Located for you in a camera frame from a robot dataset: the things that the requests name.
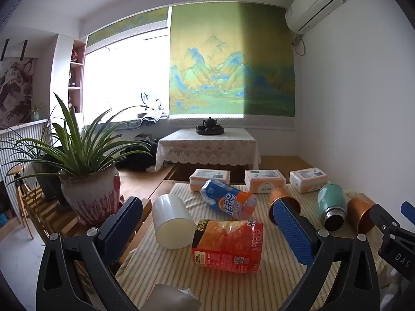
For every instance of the spider plant in red-white pot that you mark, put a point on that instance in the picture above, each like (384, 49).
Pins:
(89, 188)

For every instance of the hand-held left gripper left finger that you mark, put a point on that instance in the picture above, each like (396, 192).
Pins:
(119, 230)

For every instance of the small potted plant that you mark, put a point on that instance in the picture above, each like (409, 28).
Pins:
(36, 111)

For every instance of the wooden wall shelf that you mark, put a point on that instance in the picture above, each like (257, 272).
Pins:
(76, 77)

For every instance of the black bag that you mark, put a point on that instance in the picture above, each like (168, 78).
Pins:
(137, 155)

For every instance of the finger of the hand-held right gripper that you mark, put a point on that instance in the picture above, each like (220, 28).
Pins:
(408, 211)
(384, 217)

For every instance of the low table with lace cloth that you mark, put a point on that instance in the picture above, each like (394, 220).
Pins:
(207, 149)

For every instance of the white orange tissue pack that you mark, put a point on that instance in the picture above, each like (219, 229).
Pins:
(265, 179)
(308, 178)
(210, 178)

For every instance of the white slatted cabinet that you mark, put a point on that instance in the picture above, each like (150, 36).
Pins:
(22, 136)

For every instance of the wooden slatted plant stand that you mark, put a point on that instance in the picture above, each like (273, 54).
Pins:
(39, 207)

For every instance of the white air conditioner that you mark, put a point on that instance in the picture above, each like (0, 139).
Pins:
(313, 5)

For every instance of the teal thermos bottle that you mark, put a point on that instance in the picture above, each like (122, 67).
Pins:
(331, 201)

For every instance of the black tea tray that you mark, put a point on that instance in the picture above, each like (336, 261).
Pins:
(210, 131)

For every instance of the green landscape roller blind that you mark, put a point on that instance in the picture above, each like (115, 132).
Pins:
(227, 61)

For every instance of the folded cloth on windowsill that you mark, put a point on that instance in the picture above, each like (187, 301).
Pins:
(152, 118)

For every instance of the red orange printed cup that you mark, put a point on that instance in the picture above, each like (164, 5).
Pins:
(227, 244)

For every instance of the narrow landscape roller blind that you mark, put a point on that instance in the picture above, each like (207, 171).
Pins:
(129, 22)

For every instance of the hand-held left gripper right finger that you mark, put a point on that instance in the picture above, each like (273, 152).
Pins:
(293, 230)

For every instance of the crumpled white paper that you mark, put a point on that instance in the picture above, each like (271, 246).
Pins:
(168, 298)

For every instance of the plant in dark pot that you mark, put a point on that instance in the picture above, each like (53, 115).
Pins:
(48, 181)

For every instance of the hanging ink scroll painting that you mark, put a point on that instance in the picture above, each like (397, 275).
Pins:
(14, 90)

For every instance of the copper metal cup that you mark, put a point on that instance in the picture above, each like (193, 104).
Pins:
(281, 193)
(360, 212)

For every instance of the striped yellow tablecloth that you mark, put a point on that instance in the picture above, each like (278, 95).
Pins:
(223, 288)

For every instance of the black teapot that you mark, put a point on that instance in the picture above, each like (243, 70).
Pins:
(210, 123)

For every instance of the white plastic cup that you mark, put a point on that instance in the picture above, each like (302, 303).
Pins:
(171, 222)

